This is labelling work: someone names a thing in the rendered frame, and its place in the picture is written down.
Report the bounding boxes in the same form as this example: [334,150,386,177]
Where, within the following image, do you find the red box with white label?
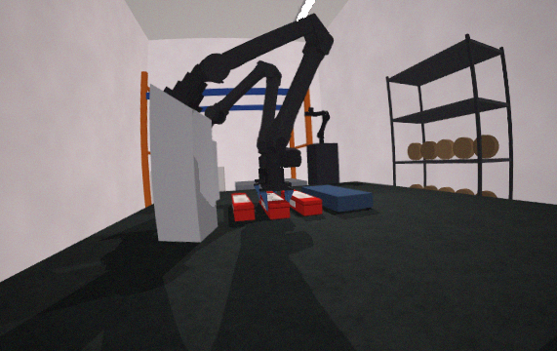
[231,193,255,221]
[259,191,290,219]
[281,189,322,215]

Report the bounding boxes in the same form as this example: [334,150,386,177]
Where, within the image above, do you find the blue rectangular platform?
[301,185,373,213]

